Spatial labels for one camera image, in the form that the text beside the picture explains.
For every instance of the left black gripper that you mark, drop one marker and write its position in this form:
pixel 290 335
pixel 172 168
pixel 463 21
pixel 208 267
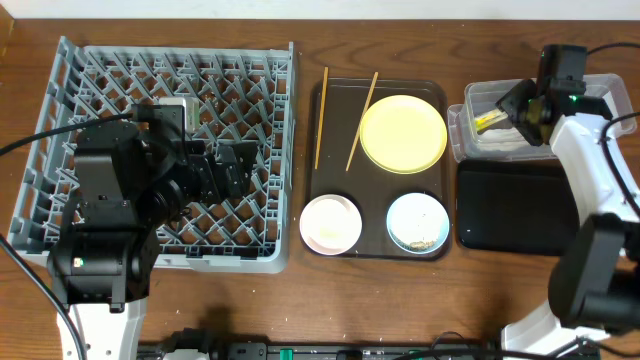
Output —
pixel 233 183

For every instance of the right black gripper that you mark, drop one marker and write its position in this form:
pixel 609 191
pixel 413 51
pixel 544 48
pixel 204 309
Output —
pixel 509 101

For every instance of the white napkin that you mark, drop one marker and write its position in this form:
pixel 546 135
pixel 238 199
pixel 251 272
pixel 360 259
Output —
pixel 502 139

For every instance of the green snack wrapper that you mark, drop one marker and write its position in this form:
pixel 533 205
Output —
pixel 488 119

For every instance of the light blue bowl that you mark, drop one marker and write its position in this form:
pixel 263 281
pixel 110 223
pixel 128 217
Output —
pixel 418 223

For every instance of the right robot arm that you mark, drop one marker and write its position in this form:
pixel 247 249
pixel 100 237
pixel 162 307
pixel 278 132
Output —
pixel 588 299

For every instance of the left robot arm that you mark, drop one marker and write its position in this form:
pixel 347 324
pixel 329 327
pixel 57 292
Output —
pixel 131 181

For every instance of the clear plastic container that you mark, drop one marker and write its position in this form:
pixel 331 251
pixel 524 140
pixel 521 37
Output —
pixel 480 97

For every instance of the grey plastic dish rack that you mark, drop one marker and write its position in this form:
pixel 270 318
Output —
pixel 244 95

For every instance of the black rectangular bin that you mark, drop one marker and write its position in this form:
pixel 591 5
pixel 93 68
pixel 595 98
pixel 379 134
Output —
pixel 524 208

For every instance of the dark brown serving tray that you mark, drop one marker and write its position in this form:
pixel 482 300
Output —
pixel 369 187

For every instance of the white shallow bowl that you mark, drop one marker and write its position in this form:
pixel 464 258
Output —
pixel 330 224

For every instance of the yellow round plate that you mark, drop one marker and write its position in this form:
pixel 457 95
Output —
pixel 403 134

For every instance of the left wooden chopstick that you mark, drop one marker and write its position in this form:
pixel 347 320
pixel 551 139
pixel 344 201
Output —
pixel 321 117

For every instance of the wooden chopstick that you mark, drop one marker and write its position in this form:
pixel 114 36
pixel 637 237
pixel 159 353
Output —
pixel 321 117
pixel 365 108

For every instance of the right wooden chopstick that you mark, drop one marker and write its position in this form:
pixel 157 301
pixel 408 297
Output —
pixel 365 108

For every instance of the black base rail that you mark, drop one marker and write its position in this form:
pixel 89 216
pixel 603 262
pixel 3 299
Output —
pixel 202 344

